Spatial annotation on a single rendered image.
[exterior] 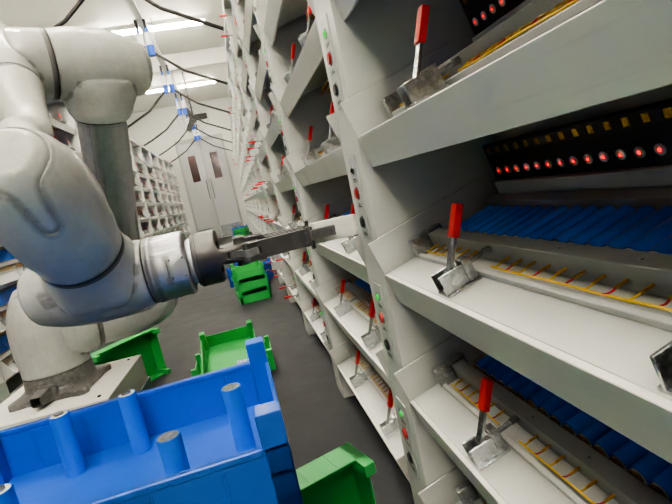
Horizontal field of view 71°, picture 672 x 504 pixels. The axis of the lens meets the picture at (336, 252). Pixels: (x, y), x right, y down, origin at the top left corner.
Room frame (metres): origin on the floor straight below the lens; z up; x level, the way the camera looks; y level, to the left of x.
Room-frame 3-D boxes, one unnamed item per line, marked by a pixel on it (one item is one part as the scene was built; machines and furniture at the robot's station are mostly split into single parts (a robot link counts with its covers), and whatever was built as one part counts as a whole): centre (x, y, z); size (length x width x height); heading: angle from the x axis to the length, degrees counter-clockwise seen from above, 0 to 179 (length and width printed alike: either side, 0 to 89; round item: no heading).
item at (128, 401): (0.46, 0.24, 0.44); 0.02 x 0.02 x 0.06
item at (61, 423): (0.44, 0.30, 0.44); 0.02 x 0.02 x 0.06
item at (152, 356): (1.80, 0.89, 0.10); 0.30 x 0.08 x 0.20; 152
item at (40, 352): (1.15, 0.73, 0.44); 0.18 x 0.16 x 0.22; 127
